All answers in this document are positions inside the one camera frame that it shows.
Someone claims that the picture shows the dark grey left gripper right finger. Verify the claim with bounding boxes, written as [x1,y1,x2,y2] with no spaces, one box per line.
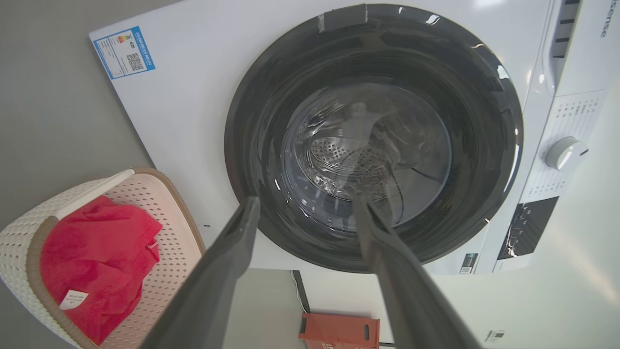
[352,195,482,349]

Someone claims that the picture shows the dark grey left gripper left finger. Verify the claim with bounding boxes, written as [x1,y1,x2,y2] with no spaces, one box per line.
[140,196,261,349]

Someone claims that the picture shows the cream perforated laundry basket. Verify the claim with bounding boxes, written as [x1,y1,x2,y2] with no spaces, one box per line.
[0,167,206,349]

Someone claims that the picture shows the red-orange box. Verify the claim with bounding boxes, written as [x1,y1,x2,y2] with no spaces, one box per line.
[298,313,381,349]

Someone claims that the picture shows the red garment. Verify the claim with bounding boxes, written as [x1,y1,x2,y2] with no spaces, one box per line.
[40,195,163,346]

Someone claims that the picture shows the black washer display panel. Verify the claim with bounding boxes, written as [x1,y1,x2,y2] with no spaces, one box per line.
[497,196,559,260]

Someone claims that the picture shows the white garment tag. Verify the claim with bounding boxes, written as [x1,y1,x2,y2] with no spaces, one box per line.
[59,290,89,311]

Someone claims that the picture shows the white front-load washing machine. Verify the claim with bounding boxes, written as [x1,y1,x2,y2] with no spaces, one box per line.
[89,0,620,275]

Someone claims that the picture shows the round black washing machine door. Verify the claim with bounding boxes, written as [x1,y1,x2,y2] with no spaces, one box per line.
[224,4,524,273]

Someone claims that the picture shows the white round control knob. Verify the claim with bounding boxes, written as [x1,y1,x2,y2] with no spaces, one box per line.
[545,137,589,172]

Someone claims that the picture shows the blue energy label sticker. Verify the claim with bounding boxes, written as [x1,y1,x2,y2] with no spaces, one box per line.
[93,26,156,80]

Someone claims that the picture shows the white detergent drawer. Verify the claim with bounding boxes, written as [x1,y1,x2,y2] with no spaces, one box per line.
[550,0,620,97]

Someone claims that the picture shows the white floor cable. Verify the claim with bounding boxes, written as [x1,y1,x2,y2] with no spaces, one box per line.
[290,270,310,313]

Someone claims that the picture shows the grey door handle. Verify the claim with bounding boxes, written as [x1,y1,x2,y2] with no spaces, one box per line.
[317,4,368,32]

